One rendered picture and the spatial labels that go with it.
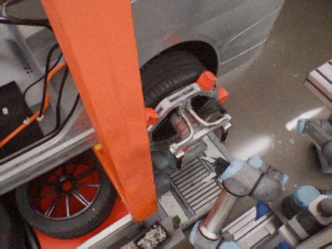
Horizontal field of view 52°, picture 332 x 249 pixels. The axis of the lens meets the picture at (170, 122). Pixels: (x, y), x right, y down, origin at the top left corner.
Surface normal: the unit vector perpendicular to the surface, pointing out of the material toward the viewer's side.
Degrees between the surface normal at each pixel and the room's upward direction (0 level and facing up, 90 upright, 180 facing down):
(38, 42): 7
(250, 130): 0
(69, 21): 90
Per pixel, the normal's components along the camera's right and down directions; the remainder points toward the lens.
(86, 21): 0.55, 0.72
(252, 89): 0.00, -0.50
